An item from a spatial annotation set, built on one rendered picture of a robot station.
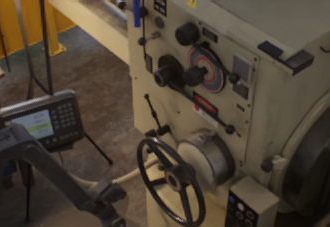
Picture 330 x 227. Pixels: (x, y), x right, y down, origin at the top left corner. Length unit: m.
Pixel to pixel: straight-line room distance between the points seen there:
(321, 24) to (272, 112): 0.31
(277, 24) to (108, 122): 2.53
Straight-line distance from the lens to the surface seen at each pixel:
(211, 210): 2.84
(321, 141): 1.99
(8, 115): 2.37
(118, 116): 4.17
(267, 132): 1.86
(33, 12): 4.60
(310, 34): 1.76
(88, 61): 4.70
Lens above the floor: 2.86
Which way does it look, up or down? 43 degrees down
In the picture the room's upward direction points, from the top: straight up
